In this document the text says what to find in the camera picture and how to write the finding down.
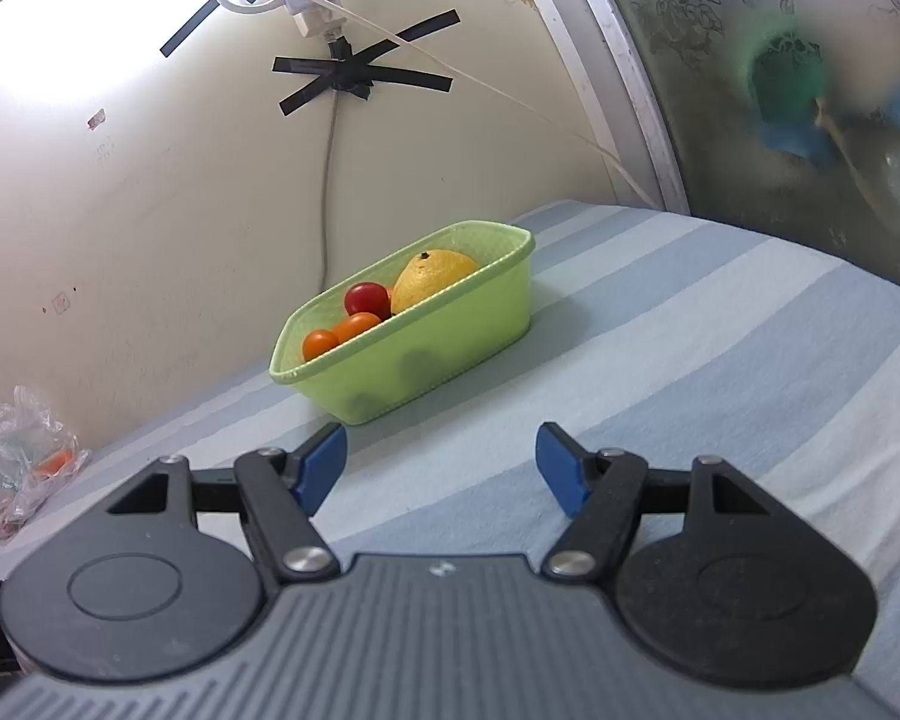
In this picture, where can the small pink wall sticker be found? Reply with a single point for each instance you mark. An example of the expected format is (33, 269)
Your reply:
(96, 118)
(61, 303)

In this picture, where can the small orange object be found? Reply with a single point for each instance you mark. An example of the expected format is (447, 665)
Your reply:
(52, 463)

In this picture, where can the blue striped bedsheet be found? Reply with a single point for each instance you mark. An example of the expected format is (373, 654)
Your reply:
(720, 352)

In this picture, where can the red cherry tomato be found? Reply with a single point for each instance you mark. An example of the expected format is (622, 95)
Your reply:
(367, 298)

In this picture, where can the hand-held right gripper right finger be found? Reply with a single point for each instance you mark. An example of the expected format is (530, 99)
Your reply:
(562, 469)

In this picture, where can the yellow pear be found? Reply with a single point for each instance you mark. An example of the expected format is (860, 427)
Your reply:
(431, 277)

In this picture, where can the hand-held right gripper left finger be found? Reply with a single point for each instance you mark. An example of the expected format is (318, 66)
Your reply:
(321, 465)

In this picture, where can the orange mandarin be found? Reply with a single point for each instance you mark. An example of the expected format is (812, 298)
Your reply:
(358, 328)

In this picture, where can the black tape cross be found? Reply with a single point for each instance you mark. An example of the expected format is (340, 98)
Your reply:
(352, 75)

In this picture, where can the frosted patterned window glass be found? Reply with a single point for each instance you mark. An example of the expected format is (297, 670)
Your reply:
(795, 202)

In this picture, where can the blurry green blue object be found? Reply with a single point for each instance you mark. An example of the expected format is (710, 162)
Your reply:
(784, 82)

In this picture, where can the clear plastic bag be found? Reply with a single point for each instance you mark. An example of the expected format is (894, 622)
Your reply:
(15, 427)

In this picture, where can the pink rubber band bundle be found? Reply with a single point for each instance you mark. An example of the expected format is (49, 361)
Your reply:
(0, 514)

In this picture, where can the orange cherry tomato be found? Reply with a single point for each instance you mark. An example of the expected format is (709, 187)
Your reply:
(319, 345)

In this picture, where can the light green plastic basket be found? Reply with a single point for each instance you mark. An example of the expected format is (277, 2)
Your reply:
(450, 345)

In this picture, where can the aluminium window frame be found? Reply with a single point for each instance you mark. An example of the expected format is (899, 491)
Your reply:
(607, 75)

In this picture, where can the black tape strips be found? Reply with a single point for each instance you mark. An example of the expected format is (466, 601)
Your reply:
(202, 15)

